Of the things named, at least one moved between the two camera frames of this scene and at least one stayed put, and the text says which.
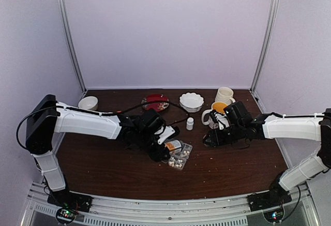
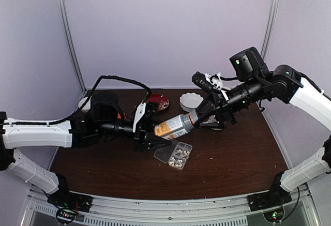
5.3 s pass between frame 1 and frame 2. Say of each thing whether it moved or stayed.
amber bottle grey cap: moved
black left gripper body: moved
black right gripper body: moved
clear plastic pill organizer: stayed
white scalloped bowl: stayed
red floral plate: stayed
